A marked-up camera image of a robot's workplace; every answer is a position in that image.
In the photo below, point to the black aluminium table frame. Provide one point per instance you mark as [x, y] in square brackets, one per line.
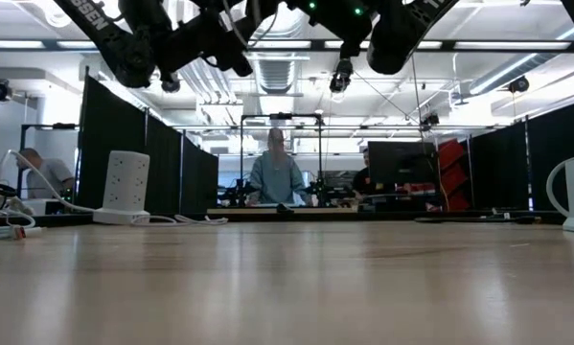
[387, 218]

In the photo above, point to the long linear ceiling light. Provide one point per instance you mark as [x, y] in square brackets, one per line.
[507, 45]

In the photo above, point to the black hanging ceiling camera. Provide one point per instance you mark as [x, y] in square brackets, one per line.
[340, 79]

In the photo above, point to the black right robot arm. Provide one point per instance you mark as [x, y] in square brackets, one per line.
[401, 38]

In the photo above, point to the black robot station frame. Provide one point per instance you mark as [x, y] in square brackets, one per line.
[281, 116]

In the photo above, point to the white tower power strip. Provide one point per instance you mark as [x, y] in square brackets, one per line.
[126, 187]

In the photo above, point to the black curtain partition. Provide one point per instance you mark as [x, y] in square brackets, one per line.
[502, 167]
[123, 158]

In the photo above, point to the black ceiling spotlight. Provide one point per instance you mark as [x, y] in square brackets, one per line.
[519, 85]
[170, 87]
[0, 90]

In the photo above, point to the wooden station table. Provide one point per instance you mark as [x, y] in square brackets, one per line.
[229, 211]

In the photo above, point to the silver ventilation duct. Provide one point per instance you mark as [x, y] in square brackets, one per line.
[277, 72]

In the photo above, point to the small black hanging device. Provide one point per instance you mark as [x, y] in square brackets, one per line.
[430, 121]

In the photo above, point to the black background robot arm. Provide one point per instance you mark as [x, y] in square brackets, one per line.
[329, 194]
[236, 194]

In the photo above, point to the person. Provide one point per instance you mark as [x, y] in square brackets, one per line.
[277, 177]
[52, 175]
[363, 182]

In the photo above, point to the black shelf frame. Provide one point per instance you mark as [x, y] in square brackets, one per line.
[42, 127]

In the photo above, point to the black computer monitor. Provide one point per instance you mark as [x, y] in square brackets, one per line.
[401, 163]

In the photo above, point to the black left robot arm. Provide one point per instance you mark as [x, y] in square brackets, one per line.
[99, 29]

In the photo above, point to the red storage bins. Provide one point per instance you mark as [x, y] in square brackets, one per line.
[452, 177]

